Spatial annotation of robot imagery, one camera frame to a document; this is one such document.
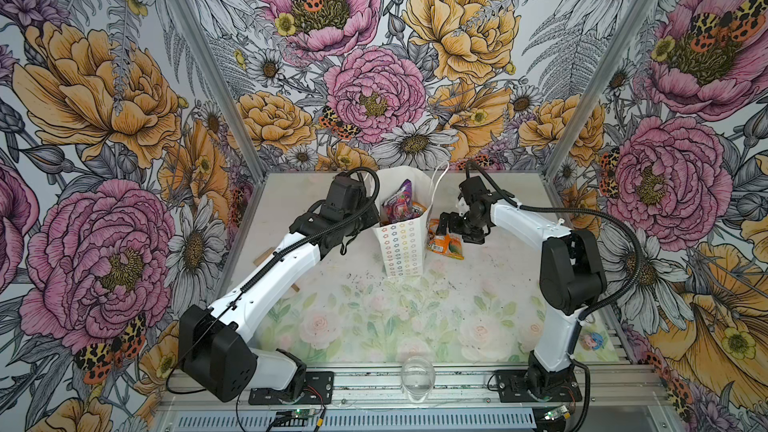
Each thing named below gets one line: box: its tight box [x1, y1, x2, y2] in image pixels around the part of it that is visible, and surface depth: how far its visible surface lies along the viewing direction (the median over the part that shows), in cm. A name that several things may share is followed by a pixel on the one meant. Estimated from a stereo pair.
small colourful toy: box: [579, 332, 608, 351], surface depth 78 cm
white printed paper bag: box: [372, 166, 432, 279], surface depth 84 cm
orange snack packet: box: [426, 218, 465, 261], surface depth 98 cm
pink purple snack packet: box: [382, 179, 423, 223], surface depth 92 cm
